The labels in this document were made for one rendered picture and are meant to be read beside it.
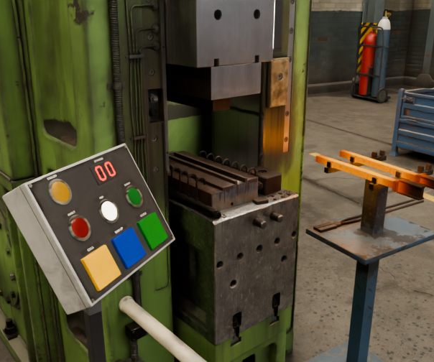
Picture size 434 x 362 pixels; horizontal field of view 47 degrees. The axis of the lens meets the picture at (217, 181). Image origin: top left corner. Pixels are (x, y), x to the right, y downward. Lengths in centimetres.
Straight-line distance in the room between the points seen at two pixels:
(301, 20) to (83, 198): 112
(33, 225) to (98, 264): 15
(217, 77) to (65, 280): 72
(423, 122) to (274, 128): 372
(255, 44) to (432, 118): 402
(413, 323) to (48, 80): 209
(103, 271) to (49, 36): 91
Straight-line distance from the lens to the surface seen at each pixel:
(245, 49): 152
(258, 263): 169
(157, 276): 171
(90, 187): 114
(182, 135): 201
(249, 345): 186
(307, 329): 263
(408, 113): 558
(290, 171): 200
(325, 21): 952
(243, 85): 153
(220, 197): 156
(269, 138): 186
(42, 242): 106
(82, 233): 108
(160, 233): 124
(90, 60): 139
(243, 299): 172
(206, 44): 142
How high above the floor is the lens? 153
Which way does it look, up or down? 19 degrees down
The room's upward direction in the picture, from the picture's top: straight up
